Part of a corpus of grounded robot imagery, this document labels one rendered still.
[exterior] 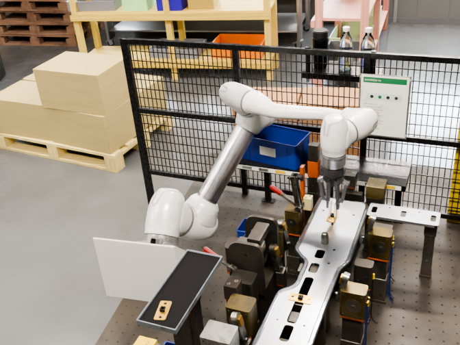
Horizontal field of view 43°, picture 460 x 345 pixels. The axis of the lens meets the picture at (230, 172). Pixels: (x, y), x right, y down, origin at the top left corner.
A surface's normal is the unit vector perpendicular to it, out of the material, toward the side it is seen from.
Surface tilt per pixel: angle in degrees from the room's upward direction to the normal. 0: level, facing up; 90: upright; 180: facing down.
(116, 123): 90
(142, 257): 90
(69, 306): 0
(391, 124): 90
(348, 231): 0
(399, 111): 90
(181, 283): 0
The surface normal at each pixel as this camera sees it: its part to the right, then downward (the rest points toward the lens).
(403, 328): -0.07, -0.86
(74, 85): -0.40, 0.49
